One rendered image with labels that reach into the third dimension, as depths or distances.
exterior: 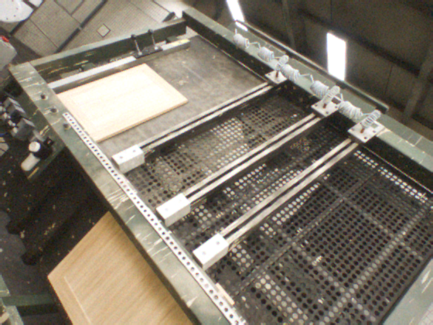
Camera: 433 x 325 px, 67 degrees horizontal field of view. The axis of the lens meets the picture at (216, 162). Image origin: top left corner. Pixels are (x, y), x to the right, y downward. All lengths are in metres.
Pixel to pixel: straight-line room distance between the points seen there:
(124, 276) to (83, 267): 0.24
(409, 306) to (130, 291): 1.09
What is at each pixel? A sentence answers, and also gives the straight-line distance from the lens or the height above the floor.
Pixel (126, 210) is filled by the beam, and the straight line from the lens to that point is 1.37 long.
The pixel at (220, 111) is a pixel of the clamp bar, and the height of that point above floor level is 1.43.
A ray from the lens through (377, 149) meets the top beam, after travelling 1.87.
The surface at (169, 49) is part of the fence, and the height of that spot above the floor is 1.55.
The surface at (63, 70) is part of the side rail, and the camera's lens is 2.30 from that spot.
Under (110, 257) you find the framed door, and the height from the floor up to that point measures 0.56.
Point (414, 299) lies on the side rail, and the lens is 1.44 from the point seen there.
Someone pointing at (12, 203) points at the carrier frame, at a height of 0.26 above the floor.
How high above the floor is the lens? 1.21
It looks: level
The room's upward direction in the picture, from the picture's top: 43 degrees clockwise
